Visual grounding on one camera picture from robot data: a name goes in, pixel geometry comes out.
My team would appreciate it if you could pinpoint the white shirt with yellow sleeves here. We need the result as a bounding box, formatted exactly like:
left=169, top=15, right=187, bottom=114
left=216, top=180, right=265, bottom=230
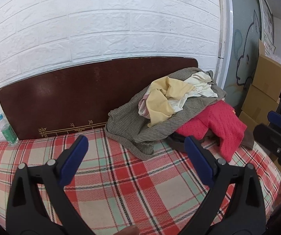
left=138, top=71, right=218, bottom=128

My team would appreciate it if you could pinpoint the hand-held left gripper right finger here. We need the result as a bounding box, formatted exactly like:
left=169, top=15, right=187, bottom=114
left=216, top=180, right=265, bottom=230
left=180, top=135, right=267, bottom=235

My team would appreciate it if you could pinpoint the small cardboard box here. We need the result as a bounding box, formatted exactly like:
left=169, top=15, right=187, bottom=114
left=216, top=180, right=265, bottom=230
left=238, top=111, right=259, bottom=133

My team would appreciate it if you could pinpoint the white wall poster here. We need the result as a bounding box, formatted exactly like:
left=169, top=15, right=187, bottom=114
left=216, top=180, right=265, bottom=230
left=256, top=0, right=275, bottom=45

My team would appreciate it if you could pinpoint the medium cardboard box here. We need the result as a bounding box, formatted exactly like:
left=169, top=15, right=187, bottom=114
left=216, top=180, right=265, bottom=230
left=241, top=84, right=281, bottom=126

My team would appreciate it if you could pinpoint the brown wooden headboard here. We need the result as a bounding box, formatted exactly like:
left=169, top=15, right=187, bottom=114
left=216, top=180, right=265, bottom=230
left=0, top=57, right=199, bottom=140

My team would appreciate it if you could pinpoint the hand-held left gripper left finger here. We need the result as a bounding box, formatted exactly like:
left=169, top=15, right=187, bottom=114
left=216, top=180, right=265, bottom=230
left=6, top=135, right=96, bottom=235

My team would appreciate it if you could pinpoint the red knit sweater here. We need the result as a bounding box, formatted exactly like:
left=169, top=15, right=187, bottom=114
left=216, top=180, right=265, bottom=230
left=176, top=100, right=248, bottom=163

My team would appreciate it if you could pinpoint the large cardboard box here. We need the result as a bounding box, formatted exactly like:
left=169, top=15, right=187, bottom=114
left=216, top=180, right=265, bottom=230
left=250, top=39, right=281, bottom=101

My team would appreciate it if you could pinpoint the red plaid blanket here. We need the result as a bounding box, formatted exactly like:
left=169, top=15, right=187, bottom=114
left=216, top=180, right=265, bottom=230
left=0, top=127, right=281, bottom=235

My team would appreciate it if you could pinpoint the grey striped garment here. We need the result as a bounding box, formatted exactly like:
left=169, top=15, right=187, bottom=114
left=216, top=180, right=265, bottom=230
left=105, top=67, right=227, bottom=162

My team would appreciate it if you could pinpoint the white door frame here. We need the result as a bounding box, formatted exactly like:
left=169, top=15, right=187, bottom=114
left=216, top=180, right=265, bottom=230
left=216, top=0, right=234, bottom=85

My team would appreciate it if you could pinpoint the small wall notice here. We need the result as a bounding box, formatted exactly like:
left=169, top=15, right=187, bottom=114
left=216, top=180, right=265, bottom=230
left=263, top=37, right=277, bottom=57

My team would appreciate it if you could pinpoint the clear plastic water bottle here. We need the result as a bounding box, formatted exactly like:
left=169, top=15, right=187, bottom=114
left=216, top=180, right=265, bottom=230
left=0, top=114, right=20, bottom=146

